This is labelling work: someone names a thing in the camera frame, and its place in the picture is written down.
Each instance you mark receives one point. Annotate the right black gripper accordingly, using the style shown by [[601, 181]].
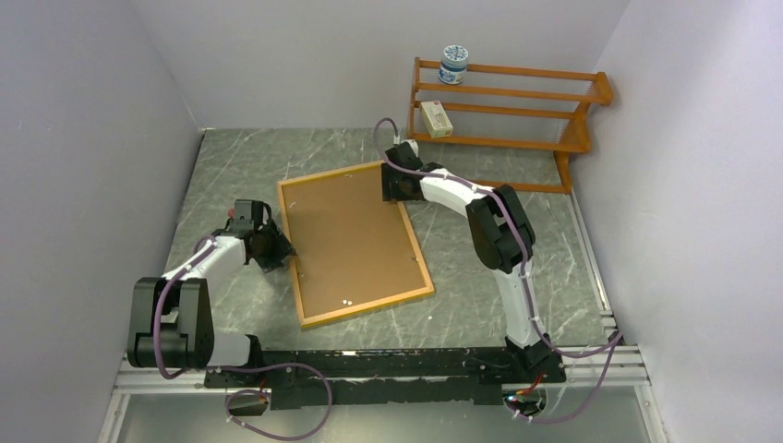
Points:
[[390, 192]]

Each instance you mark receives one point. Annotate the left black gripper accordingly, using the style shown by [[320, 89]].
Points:
[[282, 248]]

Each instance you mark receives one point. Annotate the yellow wooden photo frame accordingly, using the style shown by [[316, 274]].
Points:
[[361, 309]]

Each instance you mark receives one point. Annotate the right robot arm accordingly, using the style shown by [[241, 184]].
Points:
[[501, 235]]

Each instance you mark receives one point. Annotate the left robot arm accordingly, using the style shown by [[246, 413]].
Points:
[[171, 326]]

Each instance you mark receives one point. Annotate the small white green box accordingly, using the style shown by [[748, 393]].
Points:
[[436, 120]]

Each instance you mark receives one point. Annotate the blue white jar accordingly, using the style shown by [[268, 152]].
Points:
[[453, 64]]

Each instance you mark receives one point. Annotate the orange wooden shelf rack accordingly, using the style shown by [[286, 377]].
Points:
[[514, 108]]

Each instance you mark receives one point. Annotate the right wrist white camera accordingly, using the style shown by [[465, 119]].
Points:
[[412, 144]]

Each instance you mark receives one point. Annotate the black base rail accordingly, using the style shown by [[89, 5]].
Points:
[[482, 375]]

